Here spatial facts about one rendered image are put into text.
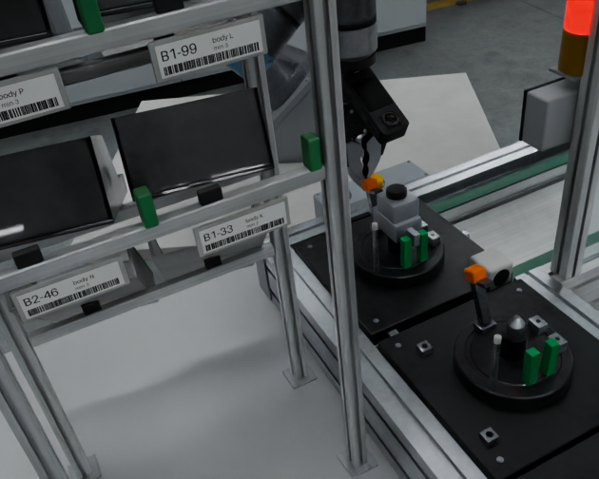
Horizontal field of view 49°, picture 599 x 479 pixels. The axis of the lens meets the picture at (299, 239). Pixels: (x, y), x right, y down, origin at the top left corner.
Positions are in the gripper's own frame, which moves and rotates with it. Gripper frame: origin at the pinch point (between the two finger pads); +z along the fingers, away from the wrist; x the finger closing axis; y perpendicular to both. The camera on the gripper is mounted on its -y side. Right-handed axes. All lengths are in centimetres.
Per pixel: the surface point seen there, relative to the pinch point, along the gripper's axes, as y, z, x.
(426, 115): 45, 20, -44
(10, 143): 298, 107, 57
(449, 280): -17.8, 9.1, -3.1
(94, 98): 298, 95, 6
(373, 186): -2.7, -0.3, 0.1
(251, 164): -26.7, -25.1, 26.6
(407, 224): -12.4, 0.9, 0.4
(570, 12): -20.6, -27.2, -16.5
